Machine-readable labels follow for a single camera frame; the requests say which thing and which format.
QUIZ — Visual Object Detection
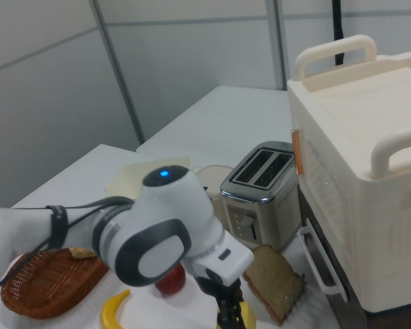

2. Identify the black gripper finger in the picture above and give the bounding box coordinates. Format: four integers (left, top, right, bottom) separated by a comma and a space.
215, 295, 247, 329

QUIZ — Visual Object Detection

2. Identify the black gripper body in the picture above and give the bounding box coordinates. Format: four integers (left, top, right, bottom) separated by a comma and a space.
195, 267, 243, 303

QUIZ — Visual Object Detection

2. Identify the red apple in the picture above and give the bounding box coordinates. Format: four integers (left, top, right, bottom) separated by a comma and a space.
154, 263, 186, 295

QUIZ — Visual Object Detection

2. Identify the brown bread slice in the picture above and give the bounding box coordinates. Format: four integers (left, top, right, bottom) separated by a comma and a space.
242, 243, 304, 325

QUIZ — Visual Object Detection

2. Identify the cream and chrome toaster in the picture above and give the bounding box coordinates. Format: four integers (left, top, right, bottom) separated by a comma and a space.
220, 141, 301, 251

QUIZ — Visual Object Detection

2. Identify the white round plate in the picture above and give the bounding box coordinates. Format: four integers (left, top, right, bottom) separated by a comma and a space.
195, 164, 234, 220

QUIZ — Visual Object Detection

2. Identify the yellow banana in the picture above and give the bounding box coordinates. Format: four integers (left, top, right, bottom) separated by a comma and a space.
100, 289, 132, 329

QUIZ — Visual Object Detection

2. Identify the dark brown drawer unit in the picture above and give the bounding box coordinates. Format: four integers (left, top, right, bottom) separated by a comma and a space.
296, 188, 367, 329

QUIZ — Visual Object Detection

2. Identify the white square open bin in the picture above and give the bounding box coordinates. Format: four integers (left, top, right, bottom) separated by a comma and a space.
105, 156, 195, 202

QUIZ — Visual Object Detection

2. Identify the small orange-tan food item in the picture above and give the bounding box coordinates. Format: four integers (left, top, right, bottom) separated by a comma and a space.
70, 247, 97, 260

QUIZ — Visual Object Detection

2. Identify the brown wicker basket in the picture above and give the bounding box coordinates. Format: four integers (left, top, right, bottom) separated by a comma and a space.
0, 248, 110, 320

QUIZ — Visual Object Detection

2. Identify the black vertical pole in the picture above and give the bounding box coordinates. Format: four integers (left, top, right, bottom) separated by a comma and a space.
331, 0, 345, 66

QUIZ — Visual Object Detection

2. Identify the white drawer handle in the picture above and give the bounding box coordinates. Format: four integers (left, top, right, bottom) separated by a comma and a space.
297, 226, 349, 302

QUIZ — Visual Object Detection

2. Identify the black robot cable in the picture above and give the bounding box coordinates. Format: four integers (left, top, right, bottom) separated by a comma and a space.
0, 197, 134, 295

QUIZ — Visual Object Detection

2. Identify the copper cabinet door handle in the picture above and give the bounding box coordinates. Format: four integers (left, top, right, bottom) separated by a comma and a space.
290, 129, 304, 176

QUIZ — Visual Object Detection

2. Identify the black strap around arm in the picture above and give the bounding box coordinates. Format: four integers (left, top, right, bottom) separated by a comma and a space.
46, 204, 69, 251

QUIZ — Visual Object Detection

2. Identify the cream plastic cabinet with handles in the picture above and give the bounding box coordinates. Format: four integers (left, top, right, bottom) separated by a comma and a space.
286, 34, 411, 315

